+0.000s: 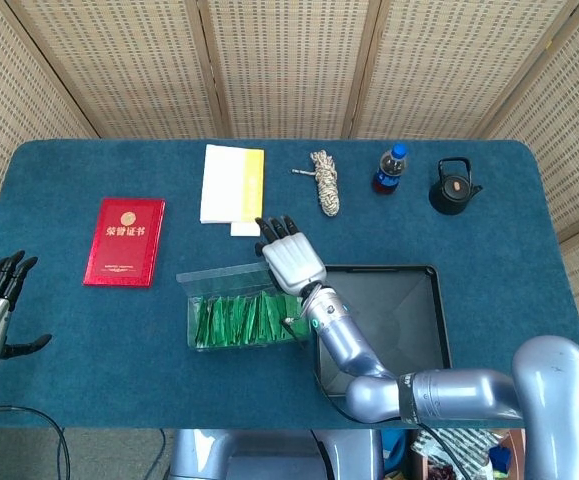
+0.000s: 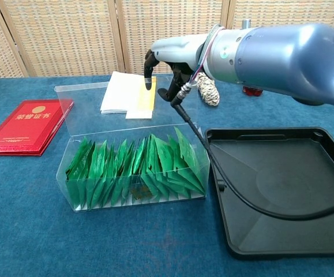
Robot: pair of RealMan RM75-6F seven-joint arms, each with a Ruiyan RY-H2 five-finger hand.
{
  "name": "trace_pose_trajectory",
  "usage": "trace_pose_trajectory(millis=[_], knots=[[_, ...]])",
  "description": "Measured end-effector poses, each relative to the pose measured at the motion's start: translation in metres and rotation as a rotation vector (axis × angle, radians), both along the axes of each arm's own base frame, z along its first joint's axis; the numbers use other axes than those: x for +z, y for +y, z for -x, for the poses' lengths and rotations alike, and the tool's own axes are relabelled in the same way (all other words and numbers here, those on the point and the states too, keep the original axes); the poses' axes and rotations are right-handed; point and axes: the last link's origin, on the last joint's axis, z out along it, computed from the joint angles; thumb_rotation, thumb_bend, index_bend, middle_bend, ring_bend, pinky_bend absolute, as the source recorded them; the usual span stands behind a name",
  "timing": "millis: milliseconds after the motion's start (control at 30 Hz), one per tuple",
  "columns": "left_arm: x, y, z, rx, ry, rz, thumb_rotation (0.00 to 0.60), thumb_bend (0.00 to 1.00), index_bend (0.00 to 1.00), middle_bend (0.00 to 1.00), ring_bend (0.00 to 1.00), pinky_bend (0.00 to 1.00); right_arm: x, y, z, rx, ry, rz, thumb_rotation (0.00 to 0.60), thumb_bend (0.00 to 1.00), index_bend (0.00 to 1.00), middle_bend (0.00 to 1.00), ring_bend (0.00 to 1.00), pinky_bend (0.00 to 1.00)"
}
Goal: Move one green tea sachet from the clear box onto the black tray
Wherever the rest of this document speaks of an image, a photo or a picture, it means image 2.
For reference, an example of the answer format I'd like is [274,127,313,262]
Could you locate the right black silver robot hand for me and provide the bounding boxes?
[143,33,211,103]

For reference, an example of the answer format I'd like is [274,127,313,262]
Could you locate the clear plastic box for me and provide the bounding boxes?
[54,81,211,214]

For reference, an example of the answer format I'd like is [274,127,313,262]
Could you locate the black plastic tray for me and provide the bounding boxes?
[204,126,334,259]

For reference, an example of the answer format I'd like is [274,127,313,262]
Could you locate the yellow and white folder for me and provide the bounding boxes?
[125,75,157,120]

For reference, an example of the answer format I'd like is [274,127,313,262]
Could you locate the cola bottle with blue cap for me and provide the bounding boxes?
[242,85,263,97]

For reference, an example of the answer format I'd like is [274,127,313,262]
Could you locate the red certificate book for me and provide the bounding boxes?
[0,99,74,157]

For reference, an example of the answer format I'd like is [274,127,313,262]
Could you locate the blue tablecloth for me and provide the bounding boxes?
[0,69,334,277]

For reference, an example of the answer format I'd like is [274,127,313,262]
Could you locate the black hand cable with connector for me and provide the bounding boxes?
[171,72,334,222]

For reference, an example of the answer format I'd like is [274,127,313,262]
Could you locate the coiled speckled white rope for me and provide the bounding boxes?
[195,72,221,107]

